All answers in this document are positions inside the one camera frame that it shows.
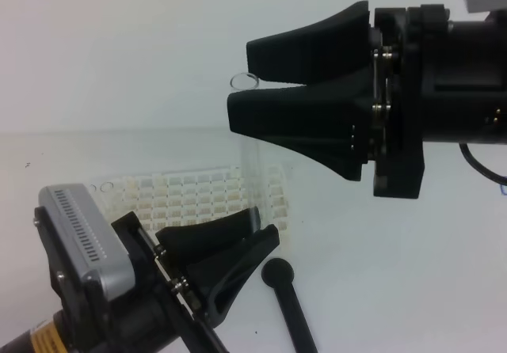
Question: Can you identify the black right camera cable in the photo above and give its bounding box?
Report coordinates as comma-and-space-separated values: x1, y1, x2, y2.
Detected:
459, 142, 507, 186

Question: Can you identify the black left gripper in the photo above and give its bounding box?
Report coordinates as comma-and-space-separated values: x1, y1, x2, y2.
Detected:
32, 207, 280, 352

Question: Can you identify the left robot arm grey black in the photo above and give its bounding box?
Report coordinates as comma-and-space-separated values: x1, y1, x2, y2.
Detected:
2, 207, 280, 352

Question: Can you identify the black round-headed handle tool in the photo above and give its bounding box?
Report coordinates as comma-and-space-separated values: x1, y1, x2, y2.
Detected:
261, 257, 318, 353

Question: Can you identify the white plastic test tube rack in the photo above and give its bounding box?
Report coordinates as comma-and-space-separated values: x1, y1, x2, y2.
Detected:
93, 165, 290, 246

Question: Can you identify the clear glass test tube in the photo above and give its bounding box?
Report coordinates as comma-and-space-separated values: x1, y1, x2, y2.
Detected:
229, 72, 264, 231

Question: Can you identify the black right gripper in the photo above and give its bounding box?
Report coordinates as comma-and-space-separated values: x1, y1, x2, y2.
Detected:
246, 0, 506, 199

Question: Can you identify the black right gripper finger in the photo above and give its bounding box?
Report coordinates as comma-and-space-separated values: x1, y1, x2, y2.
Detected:
227, 79, 386, 181

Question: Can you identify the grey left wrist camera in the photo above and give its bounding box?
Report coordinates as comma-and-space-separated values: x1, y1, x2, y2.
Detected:
38, 184, 135, 301

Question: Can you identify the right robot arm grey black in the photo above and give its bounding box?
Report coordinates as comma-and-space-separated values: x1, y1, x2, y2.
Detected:
227, 0, 506, 199

